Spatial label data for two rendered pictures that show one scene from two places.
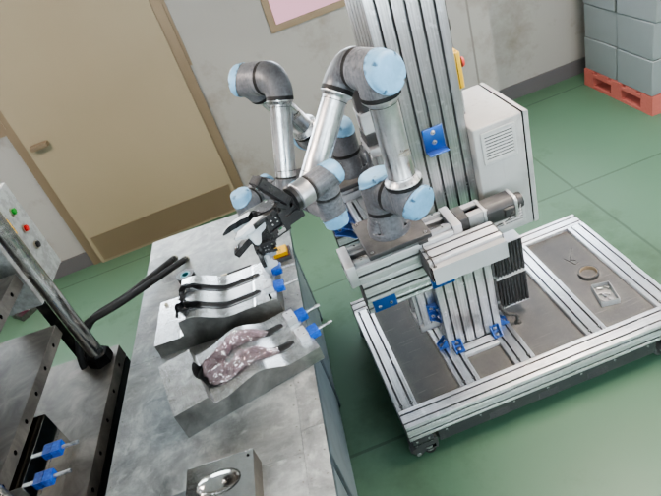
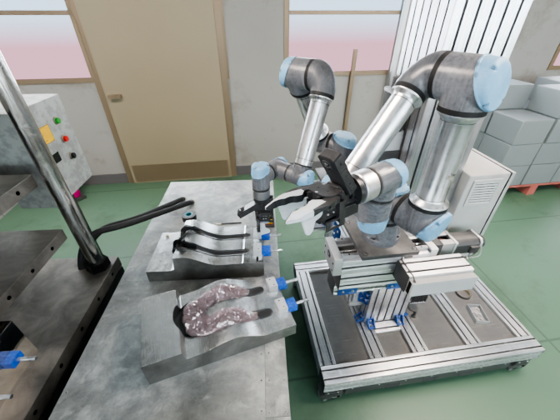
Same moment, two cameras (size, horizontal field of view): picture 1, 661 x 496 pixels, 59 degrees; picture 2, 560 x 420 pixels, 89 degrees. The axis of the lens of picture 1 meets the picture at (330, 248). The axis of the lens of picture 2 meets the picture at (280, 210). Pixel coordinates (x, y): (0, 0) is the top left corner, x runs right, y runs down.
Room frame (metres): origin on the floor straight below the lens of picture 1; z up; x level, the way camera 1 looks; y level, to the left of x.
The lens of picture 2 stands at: (0.83, 0.27, 1.77)
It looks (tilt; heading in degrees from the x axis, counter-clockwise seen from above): 35 degrees down; 354
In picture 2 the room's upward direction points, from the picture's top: straight up
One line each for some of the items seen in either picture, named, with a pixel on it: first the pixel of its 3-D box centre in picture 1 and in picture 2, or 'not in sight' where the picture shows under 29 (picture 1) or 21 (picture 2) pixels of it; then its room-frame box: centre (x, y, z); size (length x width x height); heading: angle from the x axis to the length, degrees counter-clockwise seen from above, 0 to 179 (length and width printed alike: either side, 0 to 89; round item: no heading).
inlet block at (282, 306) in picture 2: (315, 330); (292, 304); (1.50, 0.15, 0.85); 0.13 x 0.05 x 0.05; 104
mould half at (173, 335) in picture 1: (216, 301); (209, 247); (1.84, 0.49, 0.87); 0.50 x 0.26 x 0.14; 87
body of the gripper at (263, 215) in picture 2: (262, 238); (263, 207); (1.87, 0.23, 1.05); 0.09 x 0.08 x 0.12; 87
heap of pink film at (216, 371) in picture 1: (235, 351); (218, 307); (1.48, 0.42, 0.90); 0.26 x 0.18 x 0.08; 104
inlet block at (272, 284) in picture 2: (303, 313); (282, 282); (1.60, 0.17, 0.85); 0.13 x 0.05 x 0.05; 104
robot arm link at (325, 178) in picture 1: (323, 179); (382, 178); (1.41, -0.05, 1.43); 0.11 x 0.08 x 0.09; 118
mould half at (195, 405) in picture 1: (240, 362); (219, 316); (1.48, 0.42, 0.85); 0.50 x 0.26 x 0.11; 104
